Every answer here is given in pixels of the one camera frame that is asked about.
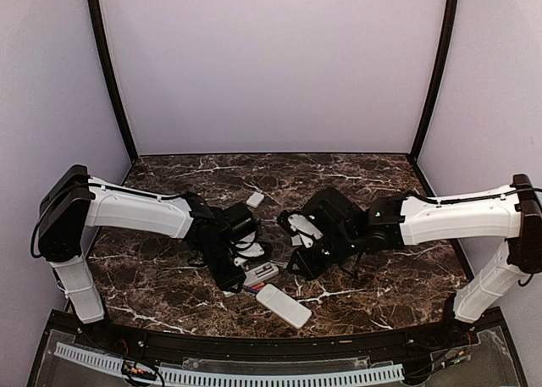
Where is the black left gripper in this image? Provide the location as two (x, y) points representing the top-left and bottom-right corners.
(196, 240), (246, 291)

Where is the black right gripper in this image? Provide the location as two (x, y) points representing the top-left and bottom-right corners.
(286, 227), (360, 280)

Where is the small white buttoned remote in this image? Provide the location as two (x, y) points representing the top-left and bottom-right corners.
(243, 263), (279, 288)

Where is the white remote face down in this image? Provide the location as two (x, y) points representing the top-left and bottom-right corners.
(256, 284), (312, 329)

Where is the white battery cover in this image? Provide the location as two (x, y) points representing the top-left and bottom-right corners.
(246, 191), (265, 208)

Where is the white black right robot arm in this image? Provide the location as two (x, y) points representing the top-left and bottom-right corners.
(277, 174), (541, 348)

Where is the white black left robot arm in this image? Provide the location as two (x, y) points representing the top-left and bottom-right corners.
(30, 164), (268, 350)

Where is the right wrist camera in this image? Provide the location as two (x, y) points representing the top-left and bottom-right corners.
(277, 211), (324, 248)

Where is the black front rail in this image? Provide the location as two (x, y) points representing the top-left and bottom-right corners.
(90, 323), (449, 362)

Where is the white slotted cable duct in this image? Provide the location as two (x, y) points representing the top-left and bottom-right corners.
(54, 342), (405, 386)

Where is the black right corner post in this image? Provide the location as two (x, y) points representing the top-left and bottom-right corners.
(409, 0), (459, 164)

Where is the black corner post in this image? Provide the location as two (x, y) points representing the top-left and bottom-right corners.
(409, 0), (459, 164)
(87, 0), (139, 163)

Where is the black left corner post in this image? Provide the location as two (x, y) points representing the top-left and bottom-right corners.
(87, 0), (139, 163)

